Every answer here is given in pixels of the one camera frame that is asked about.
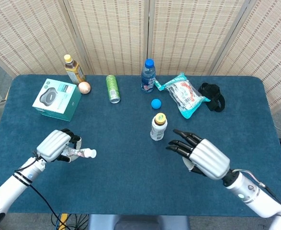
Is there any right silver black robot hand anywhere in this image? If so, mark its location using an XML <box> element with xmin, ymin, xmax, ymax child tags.
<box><xmin>166</xmin><ymin>129</ymin><xmax>231</xmax><ymax>180</ymax></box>

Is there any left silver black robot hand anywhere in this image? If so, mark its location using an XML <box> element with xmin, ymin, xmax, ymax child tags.
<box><xmin>36</xmin><ymin>128</ymin><xmax>82</xmax><ymax>163</ymax></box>

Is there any white squeeze tube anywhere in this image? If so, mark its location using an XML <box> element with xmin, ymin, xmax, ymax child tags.
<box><xmin>61</xmin><ymin>147</ymin><xmax>97</xmax><ymax>160</ymax></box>

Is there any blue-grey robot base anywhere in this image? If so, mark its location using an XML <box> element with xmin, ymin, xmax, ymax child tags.
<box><xmin>89</xmin><ymin>214</ymin><xmax>191</xmax><ymax>230</ymax></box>

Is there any white yellow-capped drink bottle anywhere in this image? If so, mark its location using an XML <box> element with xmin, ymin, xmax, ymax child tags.
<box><xmin>150</xmin><ymin>113</ymin><xmax>168</xmax><ymax>141</ymax></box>

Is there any teal product box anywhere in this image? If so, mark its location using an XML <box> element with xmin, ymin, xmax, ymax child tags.
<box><xmin>32</xmin><ymin>78</ymin><xmax>82</xmax><ymax>122</ymax></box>

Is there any onion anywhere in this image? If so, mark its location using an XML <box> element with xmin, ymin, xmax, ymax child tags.
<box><xmin>78</xmin><ymin>81</ymin><xmax>91</xmax><ymax>95</ymax></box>

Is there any teal-edged snack bag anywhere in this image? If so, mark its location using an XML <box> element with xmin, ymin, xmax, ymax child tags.
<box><xmin>154</xmin><ymin>72</ymin><xmax>211</xmax><ymax>120</ymax></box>

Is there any blue ball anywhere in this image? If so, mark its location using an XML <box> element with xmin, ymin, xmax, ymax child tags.
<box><xmin>151</xmin><ymin>98</ymin><xmax>162</xmax><ymax>110</ymax></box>

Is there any yellow-capped tea bottle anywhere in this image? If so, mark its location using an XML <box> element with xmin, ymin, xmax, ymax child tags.
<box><xmin>64</xmin><ymin>54</ymin><xmax>86</xmax><ymax>85</ymax></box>

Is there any blue felt table mat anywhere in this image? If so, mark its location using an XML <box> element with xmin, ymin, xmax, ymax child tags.
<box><xmin>0</xmin><ymin>74</ymin><xmax>281</xmax><ymax>214</ymax></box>

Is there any green drink can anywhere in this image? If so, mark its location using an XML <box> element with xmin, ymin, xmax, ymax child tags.
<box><xmin>105</xmin><ymin>74</ymin><xmax>121</xmax><ymax>104</ymax></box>

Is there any blue-capped water bottle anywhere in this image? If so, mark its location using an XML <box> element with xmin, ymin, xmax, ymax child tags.
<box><xmin>141</xmin><ymin>58</ymin><xmax>156</xmax><ymax>93</ymax></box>

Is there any bamboo folding screen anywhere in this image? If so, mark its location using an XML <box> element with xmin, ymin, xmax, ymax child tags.
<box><xmin>0</xmin><ymin>0</ymin><xmax>281</xmax><ymax>114</ymax></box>

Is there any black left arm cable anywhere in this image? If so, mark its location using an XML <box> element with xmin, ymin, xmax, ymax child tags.
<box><xmin>13</xmin><ymin>150</ymin><xmax>67</xmax><ymax>230</ymax></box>

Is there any black strap brace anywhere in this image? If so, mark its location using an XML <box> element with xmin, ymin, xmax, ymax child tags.
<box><xmin>198</xmin><ymin>82</ymin><xmax>226</xmax><ymax>113</ymax></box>

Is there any grey right arm cable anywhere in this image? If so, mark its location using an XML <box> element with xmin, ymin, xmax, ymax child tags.
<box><xmin>232</xmin><ymin>169</ymin><xmax>281</xmax><ymax>214</ymax></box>

